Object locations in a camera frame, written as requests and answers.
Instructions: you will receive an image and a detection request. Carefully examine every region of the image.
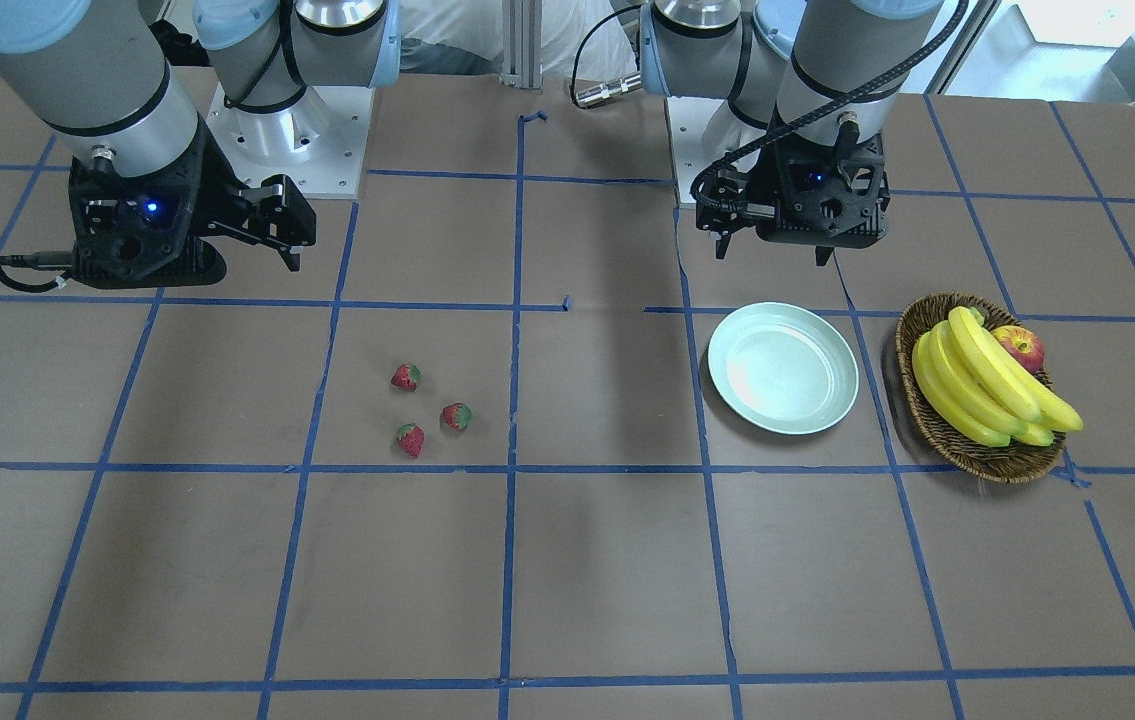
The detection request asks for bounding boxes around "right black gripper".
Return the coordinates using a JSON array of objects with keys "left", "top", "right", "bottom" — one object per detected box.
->
[{"left": 68, "top": 126, "right": 317, "bottom": 290}]

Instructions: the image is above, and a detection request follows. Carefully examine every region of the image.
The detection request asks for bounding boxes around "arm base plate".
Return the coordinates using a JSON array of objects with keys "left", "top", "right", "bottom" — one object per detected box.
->
[
  {"left": 666, "top": 97, "right": 765, "bottom": 209},
  {"left": 205, "top": 86, "right": 376, "bottom": 200}
]

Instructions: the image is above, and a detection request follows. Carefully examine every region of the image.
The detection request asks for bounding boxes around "yellow banana bunch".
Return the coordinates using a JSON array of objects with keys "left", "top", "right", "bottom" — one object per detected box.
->
[{"left": 913, "top": 305, "right": 1084, "bottom": 447}]

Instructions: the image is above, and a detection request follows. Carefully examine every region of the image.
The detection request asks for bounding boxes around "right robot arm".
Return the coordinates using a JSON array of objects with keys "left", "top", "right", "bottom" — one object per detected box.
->
[{"left": 0, "top": 1, "right": 401, "bottom": 293}]

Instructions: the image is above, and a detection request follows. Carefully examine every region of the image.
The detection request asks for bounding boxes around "light green plate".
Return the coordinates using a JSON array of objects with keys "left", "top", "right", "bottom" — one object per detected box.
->
[{"left": 707, "top": 302, "right": 860, "bottom": 436}]

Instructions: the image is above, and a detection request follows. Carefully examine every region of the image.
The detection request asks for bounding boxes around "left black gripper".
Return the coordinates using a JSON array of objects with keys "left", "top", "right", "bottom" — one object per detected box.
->
[{"left": 695, "top": 133, "right": 890, "bottom": 266}]

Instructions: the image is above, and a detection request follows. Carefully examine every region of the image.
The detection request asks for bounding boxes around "aluminium frame post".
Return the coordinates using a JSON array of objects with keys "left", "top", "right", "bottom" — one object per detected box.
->
[{"left": 499, "top": 0, "right": 543, "bottom": 94}]

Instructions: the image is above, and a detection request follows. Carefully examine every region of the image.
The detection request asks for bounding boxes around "red strawberry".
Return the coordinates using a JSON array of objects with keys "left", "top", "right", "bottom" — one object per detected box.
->
[
  {"left": 440, "top": 402, "right": 474, "bottom": 432},
  {"left": 390, "top": 363, "right": 424, "bottom": 392},
  {"left": 395, "top": 422, "right": 426, "bottom": 459}
]

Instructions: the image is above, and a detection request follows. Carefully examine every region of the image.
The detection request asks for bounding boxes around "red apple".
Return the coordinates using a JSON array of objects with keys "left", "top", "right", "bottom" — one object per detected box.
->
[{"left": 991, "top": 324, "right": 1044, "bottom": 374}]

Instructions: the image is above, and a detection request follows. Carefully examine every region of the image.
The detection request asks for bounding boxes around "brown wicker basket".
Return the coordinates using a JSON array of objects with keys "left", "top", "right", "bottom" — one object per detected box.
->
[{"left": 883, "top": 291, "right": 1067, "bottom": 483}]

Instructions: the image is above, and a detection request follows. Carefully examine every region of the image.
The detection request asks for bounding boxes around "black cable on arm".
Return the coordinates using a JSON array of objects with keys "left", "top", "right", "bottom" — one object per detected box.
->
[{"left": 690, "top": 0, "right": 968, "bottom": 201}]

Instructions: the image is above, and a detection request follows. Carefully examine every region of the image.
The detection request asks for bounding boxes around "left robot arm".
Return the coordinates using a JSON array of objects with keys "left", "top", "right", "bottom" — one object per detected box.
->
[{"left": 639, "top": 1, "right": 956, "bottom": 265}]

